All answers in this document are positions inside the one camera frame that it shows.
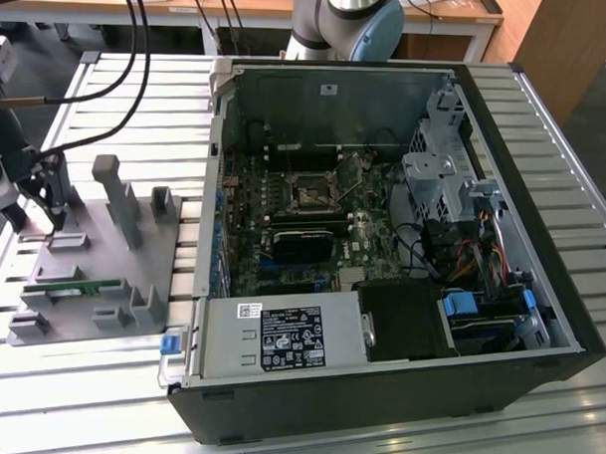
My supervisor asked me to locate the silver metal drive cage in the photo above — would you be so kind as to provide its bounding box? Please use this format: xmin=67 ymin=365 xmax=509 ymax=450
xmin=399 ymin=84 xmax=486 ymax=230

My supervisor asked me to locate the thin wire locking lever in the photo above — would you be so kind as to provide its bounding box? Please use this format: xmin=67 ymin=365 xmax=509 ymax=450
xmin=338 ymin=177 xmax=368 ymax=203

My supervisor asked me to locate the dark green motherboard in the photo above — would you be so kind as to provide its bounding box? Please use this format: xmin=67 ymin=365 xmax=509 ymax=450
xmin=215 ymin=143 xmax=421 ymax=305

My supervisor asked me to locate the metal socket cover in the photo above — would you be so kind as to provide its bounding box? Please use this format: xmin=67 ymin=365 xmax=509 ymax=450
xmin=332 ymin=151 xmax=371 ymax=191

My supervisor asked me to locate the thick black cable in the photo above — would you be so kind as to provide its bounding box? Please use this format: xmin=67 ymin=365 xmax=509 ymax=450
xmin=43 ymin=0 xmax=141 ymax=108
xmin=36 ymin=0 xmax=154 ymax=163

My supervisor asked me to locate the black plastic shroud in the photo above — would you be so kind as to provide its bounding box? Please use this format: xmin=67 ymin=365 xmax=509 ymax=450
xmin=354 ymin=277 xmax=453 ymax=366

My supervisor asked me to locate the silver finned heatsink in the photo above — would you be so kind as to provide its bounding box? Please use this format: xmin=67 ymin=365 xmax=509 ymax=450
xmin=338 ymin=266 xmax=371 ymax=292

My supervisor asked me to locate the CPU socket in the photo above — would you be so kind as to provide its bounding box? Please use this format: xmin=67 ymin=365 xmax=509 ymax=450
xmin=287 ymin=171 xmax=344 ymax=213

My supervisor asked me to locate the grey plastic case latch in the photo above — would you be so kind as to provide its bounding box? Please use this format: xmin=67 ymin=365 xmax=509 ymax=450
xmin=207 ymin=57 xmax=246 ymax=101

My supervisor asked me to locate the silver metal handle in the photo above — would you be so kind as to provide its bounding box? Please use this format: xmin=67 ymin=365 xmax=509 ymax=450
xmin=156 ymin=352 xmax=181 ymax=389

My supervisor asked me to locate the black RAM slot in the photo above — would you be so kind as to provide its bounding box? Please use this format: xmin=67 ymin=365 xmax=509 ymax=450
xmin=264 ymin=153 xmax=344 ymax=172
xmin=269 ymin=219 xmax=357 ymax=237
xmin=263 ymin=140 xmax=344 ymax=157
xmin=268 ymin=210 xmax=355 ymax=226

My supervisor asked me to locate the blue disk carrier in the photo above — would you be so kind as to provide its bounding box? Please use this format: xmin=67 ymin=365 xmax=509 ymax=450
xmin=441 ymin=288 xmax=482 ymax=320

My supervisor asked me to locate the silver power supply unit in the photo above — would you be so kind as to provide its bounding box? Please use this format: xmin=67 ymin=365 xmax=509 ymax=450
xmin=196 ymin=286 xmax=372 ymax=385

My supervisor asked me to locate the grey plastic parts rack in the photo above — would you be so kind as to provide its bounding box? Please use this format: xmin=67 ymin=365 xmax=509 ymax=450
xmin=7 ymin=150 xmax=186 ymax=354

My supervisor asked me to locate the wooden desk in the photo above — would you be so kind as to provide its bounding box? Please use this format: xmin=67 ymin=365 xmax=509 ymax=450
xmin=0 ymin=0 xmax=506 ymax=67

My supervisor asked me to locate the blue plastic release latch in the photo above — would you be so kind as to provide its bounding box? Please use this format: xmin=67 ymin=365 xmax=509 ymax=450
xmin=159 ymin=333 xmax=189 ymax=356

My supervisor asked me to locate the coloured power wire bundle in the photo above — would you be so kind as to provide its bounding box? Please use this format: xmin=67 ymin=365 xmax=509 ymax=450
xmin=453 ymin=224 xmax=511 ymax=286

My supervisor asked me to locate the black open PC case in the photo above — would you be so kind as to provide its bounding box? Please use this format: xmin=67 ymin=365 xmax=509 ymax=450
xmin=154 ymin=50 xmax=606 ymax=454

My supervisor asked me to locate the brown cable connector rod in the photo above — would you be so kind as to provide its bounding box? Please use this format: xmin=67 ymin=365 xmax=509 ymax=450
xmin=0 ymin=95 xmax=49 ymax=111

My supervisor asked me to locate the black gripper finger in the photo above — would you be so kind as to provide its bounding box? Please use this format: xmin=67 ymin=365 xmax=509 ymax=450
xmin=0 ymin=200 xmax=29 ymax=234
xmin=14 ymin=149 xmax=76 ymax=233

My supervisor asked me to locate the green RAM stick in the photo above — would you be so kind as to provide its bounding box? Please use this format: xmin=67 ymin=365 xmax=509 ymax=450
xmin=23 ymin=275 xmax=122 ymax=303

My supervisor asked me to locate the wooden cabinet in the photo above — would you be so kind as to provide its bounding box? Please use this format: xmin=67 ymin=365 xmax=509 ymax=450
xmin=509 ymin=0 xmax=606 ymax=130

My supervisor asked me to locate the grey wrist camera housing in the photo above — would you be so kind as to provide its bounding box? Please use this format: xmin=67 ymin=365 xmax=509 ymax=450
xmin=0 ymin=34 xmax=18 ymax=87

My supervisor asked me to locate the black graphics card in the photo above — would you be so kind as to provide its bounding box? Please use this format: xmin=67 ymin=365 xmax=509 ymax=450
xmin=270 ymin=228 xmax=334 ymax=268

